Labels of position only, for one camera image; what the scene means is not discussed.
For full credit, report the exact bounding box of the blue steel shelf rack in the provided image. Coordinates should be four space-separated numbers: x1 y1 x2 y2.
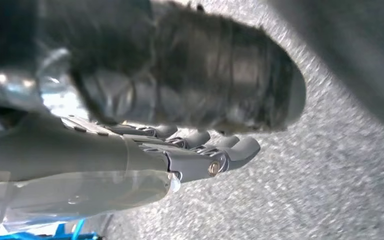
0 218 101 240

